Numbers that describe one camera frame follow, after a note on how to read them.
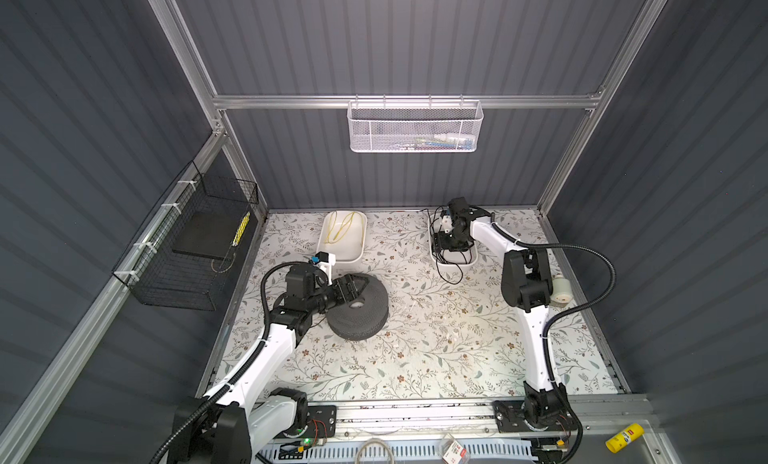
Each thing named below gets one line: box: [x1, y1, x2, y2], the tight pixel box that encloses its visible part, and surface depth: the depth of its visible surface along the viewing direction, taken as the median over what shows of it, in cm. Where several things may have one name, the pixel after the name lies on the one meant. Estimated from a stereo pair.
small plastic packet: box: [440, 432, 469, 464], surface depth 69 cm
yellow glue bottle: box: [605, 423, 645, 454], surface depth 71 cm
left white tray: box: [316, 210, 368, 262], surface depth 110 cm
